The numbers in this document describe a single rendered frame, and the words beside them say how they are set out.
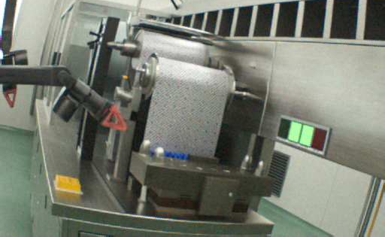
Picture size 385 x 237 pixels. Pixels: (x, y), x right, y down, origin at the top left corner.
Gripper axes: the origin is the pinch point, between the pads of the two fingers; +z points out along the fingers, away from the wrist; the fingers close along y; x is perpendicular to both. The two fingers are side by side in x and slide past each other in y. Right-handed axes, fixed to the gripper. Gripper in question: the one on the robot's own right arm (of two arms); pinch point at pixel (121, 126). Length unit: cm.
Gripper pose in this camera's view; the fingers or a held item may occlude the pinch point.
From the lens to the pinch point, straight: 136.1
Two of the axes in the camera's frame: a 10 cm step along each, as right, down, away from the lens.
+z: 7.2, 6.0, 3.5
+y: 3.6, 1.1, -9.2
